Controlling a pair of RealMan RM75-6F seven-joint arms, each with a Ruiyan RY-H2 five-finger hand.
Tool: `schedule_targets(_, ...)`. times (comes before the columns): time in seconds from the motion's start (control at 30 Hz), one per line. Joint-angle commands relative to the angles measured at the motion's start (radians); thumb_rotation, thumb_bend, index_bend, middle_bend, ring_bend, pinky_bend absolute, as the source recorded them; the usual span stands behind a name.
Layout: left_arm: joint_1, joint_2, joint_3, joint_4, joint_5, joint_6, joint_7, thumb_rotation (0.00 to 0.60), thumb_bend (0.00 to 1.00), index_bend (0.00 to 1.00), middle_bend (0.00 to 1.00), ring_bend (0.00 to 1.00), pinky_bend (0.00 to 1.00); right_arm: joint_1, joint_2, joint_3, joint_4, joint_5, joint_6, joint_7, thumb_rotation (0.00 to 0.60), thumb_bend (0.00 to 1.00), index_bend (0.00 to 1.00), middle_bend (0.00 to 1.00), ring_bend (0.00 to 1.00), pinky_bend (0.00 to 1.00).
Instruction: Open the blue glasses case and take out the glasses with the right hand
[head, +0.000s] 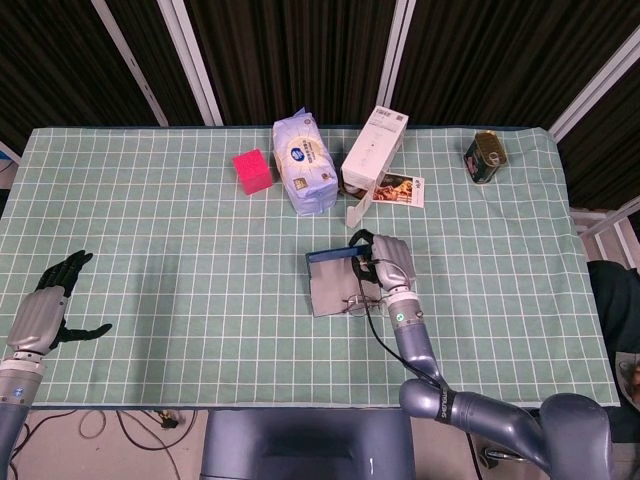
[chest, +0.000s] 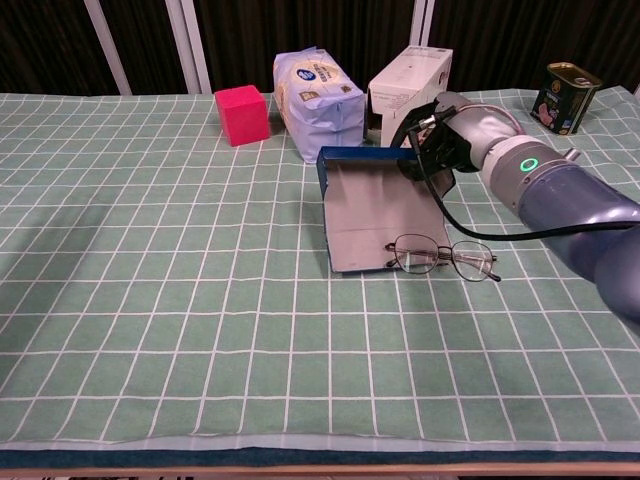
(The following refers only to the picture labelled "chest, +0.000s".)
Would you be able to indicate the thin-framed eyeglasses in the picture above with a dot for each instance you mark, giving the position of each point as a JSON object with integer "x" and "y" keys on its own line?
{"x": 446, "y": 254}

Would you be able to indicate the dark green tin can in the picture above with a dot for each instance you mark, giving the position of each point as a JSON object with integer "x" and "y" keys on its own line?
{"x": 562, "y": 100}

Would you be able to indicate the white carton box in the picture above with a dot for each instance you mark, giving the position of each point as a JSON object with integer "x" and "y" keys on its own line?
{"x": 400, "y": 80}

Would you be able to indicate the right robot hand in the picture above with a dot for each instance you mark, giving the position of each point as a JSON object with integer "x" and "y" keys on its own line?
{"x": 475, "y": 125}

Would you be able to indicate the black pleated curtain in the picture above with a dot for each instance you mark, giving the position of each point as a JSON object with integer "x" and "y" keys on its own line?
{"x": 300, "y": 25}

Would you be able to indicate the blue glasses case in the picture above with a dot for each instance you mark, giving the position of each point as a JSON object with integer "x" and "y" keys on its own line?
{"x": 380, "y": 210}

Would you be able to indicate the white frame post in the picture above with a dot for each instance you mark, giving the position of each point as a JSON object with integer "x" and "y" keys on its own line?
{"x": 422, "y": 22}
{"x": 107, "y": 50}
{"x": 189, "y": 50}

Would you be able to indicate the pink cube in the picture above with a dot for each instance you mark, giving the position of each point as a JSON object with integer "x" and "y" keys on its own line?
{"x": 242, "y": 115}

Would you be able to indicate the green checked tablecloth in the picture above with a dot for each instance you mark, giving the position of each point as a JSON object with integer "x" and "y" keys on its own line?
{"x": 175, "y": 300}

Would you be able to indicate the light blue tissue pack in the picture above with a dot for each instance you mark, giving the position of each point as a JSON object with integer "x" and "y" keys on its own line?
{"x": 320, "y": 110}

